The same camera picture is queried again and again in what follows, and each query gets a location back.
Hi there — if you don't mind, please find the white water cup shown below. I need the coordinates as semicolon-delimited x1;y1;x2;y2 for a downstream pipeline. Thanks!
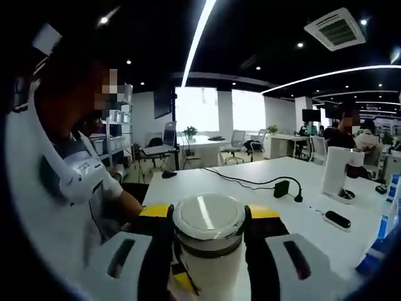
177;246;251;301

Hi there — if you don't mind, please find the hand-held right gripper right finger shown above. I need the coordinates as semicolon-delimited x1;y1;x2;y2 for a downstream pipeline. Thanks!
243;204;348;301

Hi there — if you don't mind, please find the large black wall screen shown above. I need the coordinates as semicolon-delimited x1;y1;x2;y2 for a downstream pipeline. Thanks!
153;88;175;120

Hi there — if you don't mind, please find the small blue and white box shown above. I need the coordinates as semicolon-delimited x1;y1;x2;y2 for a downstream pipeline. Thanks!
385;174;401;203

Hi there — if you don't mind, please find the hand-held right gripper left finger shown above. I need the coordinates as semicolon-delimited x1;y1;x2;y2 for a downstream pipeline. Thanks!
84;203;175;301

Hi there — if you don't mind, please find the black backpack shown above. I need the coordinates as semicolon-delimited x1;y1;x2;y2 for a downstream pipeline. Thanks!
243;140;263;154

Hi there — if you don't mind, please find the white chest-worn device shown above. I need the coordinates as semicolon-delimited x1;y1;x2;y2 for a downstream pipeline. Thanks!
36;150;71;206

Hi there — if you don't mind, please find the black chair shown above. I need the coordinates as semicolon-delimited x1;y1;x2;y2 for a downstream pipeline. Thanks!
120;182;150;205

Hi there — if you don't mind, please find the white desktop water dispenser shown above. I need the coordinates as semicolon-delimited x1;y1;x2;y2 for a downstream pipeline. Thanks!
321;146;366;205

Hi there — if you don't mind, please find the white shelf rack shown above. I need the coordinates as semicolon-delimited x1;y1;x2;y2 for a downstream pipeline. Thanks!
90;83;134;164

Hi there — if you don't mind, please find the small green potted plant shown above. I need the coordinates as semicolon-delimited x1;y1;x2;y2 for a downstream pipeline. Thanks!
183;125;199;157

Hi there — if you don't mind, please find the white ceiling air conditioner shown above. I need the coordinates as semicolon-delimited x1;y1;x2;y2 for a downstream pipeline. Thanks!
303;6;367;52

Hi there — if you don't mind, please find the white office chair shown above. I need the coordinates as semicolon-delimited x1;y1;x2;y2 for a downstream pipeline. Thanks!
224;130;247;165
310;135;328;166

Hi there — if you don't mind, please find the blue and white tissue bundle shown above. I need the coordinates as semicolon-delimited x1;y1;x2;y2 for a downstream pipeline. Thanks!
355;214;401;273

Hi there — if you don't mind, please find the white desk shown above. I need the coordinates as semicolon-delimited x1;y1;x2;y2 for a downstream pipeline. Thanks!
263;134;311;160
177;134;231;169

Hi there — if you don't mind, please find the black and white oblong device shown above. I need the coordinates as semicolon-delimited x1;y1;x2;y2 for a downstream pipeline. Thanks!
322;209;352;233

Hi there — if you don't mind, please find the black cable with plug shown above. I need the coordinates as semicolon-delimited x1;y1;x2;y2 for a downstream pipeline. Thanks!
202;167;304;203

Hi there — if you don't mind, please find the curved ceiling light strip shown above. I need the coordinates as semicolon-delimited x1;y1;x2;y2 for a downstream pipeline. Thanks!
261;65;401;94
180;0;218;88

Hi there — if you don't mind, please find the white brown-banded cup lid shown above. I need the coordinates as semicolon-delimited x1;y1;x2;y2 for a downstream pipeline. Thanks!
172;193;247;258

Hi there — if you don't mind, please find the black monitor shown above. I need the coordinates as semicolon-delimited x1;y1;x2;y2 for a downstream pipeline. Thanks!
324;102;341;120
302;108;322;123

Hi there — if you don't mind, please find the black power adapter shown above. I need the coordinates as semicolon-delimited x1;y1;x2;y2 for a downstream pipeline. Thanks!
273;180;290;199

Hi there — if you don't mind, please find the white table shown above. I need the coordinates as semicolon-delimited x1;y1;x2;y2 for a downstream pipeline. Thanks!
142;156;401;301

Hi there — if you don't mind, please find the open grey laptop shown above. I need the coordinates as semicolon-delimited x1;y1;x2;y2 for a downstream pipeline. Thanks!
140;121;178;156

